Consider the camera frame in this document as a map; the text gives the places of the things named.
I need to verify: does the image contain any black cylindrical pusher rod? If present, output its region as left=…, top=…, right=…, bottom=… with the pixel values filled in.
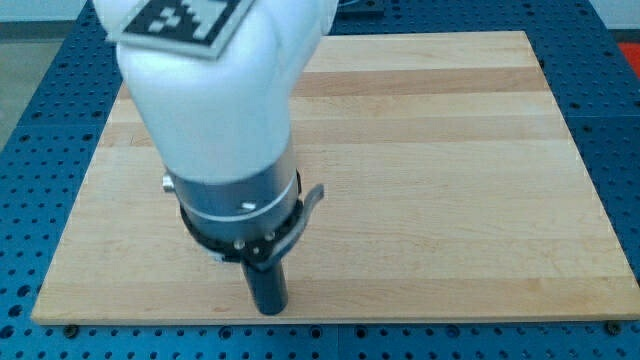
left=241, top=262, right=288, bottom=316

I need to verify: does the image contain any black tool clamp ring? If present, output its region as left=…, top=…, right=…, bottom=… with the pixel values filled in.
left=180, top=184, right=325, bottom=271

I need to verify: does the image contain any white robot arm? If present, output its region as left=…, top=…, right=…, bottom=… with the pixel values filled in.
left=94, top=0, right=339, bottom=315

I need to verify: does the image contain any light wooden board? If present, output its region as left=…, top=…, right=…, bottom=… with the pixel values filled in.
left=32, top=31, right=639, bottom=326

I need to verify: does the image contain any black and white fiducial tag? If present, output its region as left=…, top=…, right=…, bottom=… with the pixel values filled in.
left=108, top=0, right=253, bottom=60

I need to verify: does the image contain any red object at edge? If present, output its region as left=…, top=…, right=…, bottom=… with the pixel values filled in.
left=618, top=42, right=640, bottom=77

